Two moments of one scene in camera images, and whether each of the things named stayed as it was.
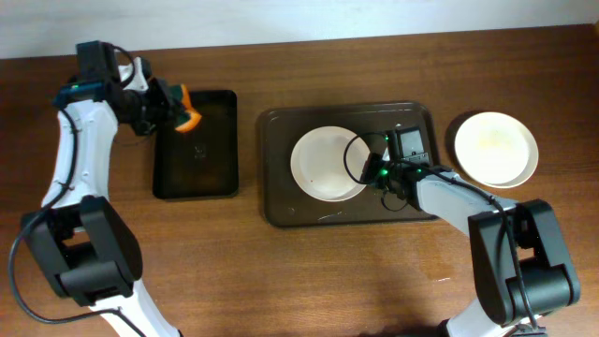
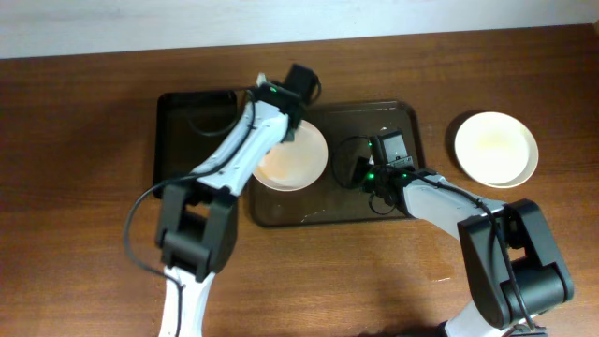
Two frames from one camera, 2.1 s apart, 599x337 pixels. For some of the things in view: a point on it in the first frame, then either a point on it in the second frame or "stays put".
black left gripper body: (165, 100) -> (290, 133)
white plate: (501, 153) stays put
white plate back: (496, 149) stays put
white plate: (327, 164) -> (293, 165)
